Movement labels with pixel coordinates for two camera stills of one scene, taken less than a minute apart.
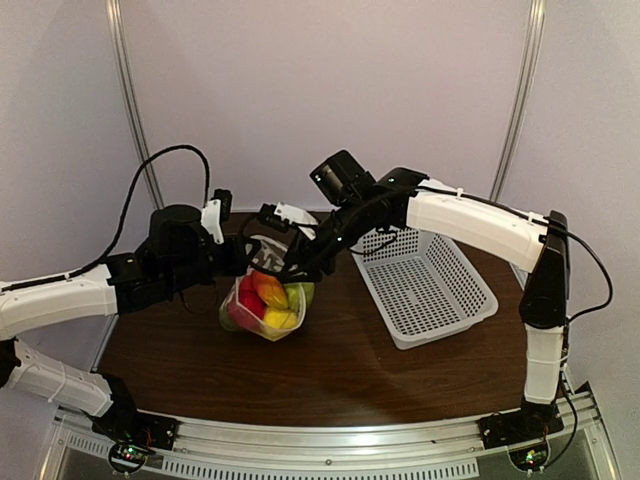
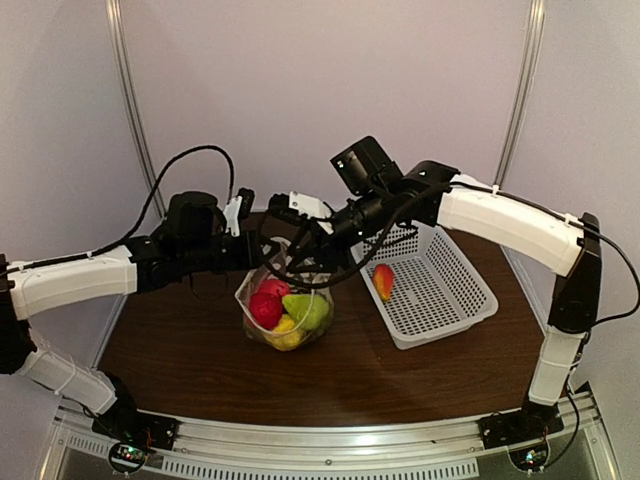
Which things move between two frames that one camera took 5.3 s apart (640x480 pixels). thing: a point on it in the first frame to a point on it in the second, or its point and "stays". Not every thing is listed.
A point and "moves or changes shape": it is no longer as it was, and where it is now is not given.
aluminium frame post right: x=520 y=99 stays
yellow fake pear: x=280 y=318 to x=284 y=336
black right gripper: x=310 y=254 stays
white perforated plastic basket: x=417 y=287 stays
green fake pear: x=299 y=295 moves or changes shape
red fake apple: x=250 y=296 to x=266 y=303
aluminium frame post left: x=116 y=16 stays
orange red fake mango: x=271 y=290 to x=383 y=278
